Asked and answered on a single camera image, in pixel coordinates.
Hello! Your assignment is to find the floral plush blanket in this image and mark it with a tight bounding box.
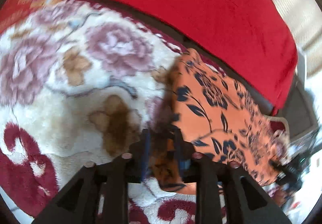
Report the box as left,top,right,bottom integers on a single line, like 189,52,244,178
1,0,188,222

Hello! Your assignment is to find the orange floral cloth garment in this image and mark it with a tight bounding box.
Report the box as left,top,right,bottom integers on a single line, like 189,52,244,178
146,49,289,195

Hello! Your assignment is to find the right hand holding gripper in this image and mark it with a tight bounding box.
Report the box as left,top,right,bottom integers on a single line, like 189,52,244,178
272,185,295,208

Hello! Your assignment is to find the beige dotted curtain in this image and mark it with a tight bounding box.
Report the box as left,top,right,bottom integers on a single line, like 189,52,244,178
273,0,321,77

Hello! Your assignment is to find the red blanket on sofa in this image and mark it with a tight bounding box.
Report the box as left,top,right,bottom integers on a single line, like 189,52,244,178
113,0,297,114

